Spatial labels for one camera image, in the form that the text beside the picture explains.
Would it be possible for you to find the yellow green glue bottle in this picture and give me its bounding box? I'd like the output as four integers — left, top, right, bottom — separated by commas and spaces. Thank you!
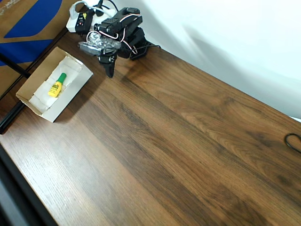
48, 72, 67, 98

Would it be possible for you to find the white cardboard box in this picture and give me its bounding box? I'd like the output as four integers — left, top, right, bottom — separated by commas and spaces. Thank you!
16, 46, 94, 123

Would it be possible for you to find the black power adapter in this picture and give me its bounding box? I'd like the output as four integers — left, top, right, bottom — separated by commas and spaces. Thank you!
75, 10, 95, 36

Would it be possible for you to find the white power strip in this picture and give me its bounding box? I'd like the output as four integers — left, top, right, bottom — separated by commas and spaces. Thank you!
65, 4, 118, 33

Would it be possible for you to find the black plug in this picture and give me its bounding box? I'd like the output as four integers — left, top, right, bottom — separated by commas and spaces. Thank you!
96, 0, 105, 16

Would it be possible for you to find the large brown carton blue print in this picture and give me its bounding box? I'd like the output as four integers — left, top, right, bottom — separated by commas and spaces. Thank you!
0, 0, 71, 99

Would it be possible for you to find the black metal pole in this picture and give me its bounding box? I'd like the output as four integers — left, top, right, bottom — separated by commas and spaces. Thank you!
0, 53, 32, 79

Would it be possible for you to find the black stand foot bar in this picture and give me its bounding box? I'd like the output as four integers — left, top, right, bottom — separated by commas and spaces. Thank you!
0, 103, 25, 135

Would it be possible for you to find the plastic-wrapped wrist camera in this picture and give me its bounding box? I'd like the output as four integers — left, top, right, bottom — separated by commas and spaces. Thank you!
78, 32, 123, 57

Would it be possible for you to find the thin black camera cable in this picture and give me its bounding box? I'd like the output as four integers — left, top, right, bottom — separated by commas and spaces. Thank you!
131, 44, 162, 56

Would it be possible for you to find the white power cable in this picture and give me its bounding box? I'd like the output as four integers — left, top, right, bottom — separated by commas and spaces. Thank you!
69, 0, 118, 15

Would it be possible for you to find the black cable loop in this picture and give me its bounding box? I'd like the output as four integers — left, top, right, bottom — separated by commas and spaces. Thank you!
284, 133, 301, 155

